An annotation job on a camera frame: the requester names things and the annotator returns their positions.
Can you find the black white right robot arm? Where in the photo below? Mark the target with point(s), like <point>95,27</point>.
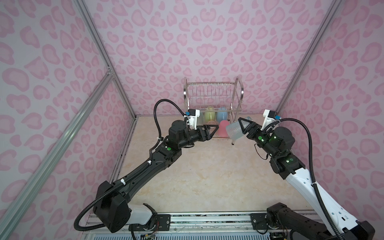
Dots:
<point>337,223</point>

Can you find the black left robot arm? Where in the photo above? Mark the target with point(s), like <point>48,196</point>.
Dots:
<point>113,207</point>

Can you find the light green ceramic mug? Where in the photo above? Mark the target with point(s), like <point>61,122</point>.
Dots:
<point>210,114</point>

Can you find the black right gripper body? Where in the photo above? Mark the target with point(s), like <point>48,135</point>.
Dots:
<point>262,139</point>

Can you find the aluminium corner frame post left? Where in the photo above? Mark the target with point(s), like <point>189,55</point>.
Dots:
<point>91,27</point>

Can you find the translucent pink plastic cup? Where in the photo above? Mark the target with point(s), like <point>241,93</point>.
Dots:
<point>211,124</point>

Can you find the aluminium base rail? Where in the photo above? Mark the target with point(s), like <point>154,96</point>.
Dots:
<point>202,226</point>

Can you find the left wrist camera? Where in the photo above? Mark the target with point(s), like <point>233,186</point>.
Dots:
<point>192,118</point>

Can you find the aluminium diagonal frame bar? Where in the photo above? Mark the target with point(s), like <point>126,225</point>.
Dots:
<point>21,204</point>

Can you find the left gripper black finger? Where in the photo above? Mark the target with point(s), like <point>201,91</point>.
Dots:
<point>207,127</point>
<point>210,134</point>

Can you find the aluminium corner frame post right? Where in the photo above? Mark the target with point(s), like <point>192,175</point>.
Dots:
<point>327,21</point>

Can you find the aluminium corner frame post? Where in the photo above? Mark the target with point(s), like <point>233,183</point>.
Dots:
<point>91,27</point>
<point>327,21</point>

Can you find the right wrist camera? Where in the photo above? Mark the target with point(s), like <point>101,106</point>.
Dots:
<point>270,116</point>

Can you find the opaque pink plastic cup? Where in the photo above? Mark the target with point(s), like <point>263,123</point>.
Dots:
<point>222,131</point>

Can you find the steel two-tier dish rack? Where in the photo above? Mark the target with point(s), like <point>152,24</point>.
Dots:
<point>228,94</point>

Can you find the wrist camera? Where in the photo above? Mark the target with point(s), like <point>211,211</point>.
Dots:
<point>270,116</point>
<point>192,118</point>

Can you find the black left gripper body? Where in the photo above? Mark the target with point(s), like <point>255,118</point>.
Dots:
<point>197,135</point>

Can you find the light blue ceramic mug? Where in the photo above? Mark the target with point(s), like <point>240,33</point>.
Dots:
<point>222,114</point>

